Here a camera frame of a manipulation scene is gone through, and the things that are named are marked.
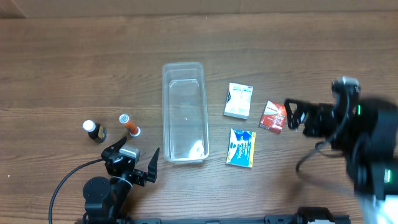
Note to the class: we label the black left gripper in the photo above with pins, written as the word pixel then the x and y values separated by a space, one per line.
pixel 134 172

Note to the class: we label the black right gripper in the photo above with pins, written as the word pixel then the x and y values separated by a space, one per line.
pixel 308 118

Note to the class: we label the red medicine box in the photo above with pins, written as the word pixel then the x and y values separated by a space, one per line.
pixel 273 117

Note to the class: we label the blue yellow VapoDrops box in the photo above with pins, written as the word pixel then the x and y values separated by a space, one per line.
pixel 241 148

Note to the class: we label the white medicine box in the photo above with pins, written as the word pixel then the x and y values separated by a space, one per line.
pixel 238 101

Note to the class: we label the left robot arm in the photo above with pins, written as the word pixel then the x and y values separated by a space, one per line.
pixel 105 198

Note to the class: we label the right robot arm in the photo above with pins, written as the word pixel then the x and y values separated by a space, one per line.
pixel 363 131

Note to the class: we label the clear plastic container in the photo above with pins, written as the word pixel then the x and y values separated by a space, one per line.
pixel 185 114

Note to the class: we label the orange tube white caps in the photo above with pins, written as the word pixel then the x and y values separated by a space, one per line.
pixel 128 123

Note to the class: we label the dark bottle white cap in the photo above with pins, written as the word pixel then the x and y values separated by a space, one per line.
pixel 96 131

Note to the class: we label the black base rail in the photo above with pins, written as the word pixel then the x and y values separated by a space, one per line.
pixel 302 216

